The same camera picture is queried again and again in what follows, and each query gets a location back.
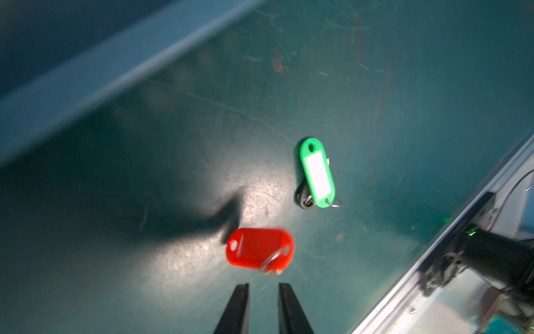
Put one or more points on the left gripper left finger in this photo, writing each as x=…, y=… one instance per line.
x=236, y=317

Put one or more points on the key with light green tag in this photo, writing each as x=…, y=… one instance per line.
x=318, y=187

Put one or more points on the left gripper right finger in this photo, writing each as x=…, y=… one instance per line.
x=291, y=317

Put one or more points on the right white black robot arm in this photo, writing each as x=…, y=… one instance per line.
x=506, y=266

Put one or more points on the key with red tag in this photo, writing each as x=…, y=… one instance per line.
x=269, y=250

